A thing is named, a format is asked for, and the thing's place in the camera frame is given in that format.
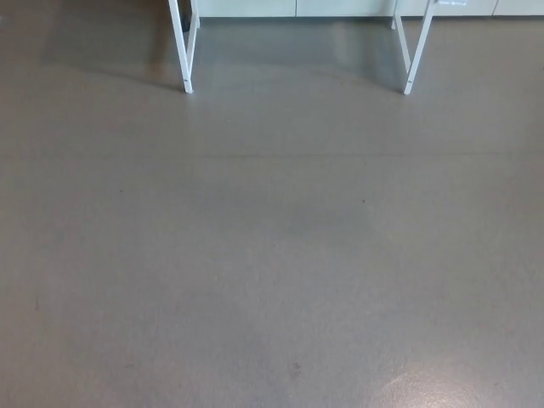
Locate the white metal desk leg frame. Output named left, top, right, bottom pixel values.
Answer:
left=167, top=0, right=201, bottom=94
left=392, top=0, right=437, bottom=96

